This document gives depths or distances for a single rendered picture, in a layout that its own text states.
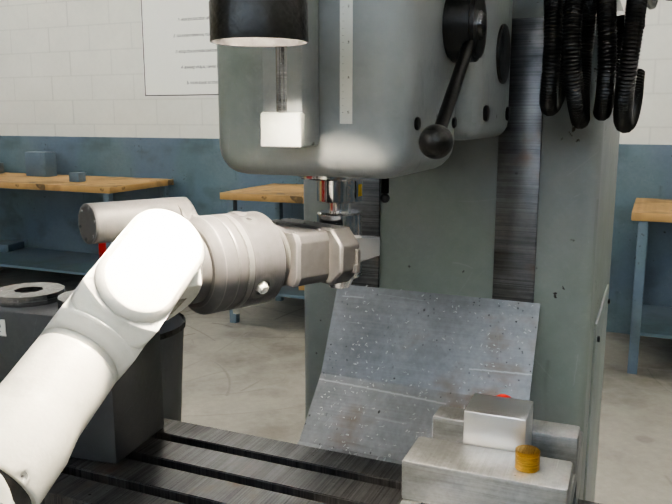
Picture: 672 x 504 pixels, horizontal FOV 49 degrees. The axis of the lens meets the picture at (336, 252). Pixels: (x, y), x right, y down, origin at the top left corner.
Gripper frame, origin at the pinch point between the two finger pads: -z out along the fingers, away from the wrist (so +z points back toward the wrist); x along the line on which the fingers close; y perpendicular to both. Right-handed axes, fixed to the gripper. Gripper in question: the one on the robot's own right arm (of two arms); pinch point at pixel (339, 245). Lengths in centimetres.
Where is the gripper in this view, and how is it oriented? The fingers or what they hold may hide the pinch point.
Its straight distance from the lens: 77.3
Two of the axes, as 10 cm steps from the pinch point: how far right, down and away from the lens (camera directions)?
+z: -7.2, 1.1, -6.8
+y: -0.1, 9.9, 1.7
